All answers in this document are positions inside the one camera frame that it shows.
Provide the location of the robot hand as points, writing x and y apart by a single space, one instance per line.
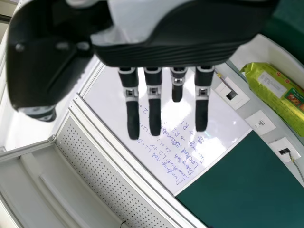
166 35

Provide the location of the yellow-green biscuit packet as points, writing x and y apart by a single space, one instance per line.
273 95

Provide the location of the white socket strip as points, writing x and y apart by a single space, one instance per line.
260 122

